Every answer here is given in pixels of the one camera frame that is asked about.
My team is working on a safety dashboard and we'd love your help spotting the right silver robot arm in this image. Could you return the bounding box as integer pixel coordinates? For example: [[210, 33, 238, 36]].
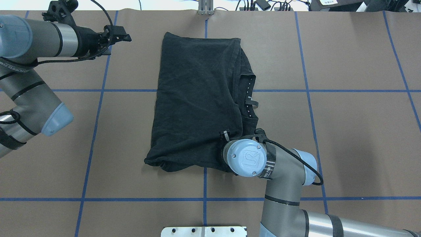
[[219, 128, 420, 237]]

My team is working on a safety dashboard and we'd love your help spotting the aluminium frame post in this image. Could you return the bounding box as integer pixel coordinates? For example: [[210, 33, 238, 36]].
[[197, 0, 214, 15]]

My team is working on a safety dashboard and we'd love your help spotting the black graphic t-shirt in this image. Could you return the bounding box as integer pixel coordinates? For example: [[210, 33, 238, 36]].
[[144, 32, 258, 172]]

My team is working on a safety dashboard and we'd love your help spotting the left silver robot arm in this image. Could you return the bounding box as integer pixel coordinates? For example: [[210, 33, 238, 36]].
[[0, 0, 132, 157]]

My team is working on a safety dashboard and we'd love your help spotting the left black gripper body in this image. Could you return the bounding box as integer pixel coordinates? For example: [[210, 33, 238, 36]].
[[74, 26, 111, 58]]

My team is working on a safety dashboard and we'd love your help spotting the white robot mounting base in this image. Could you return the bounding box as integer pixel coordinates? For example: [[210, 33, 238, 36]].
[[161, 226, 248, 237]]

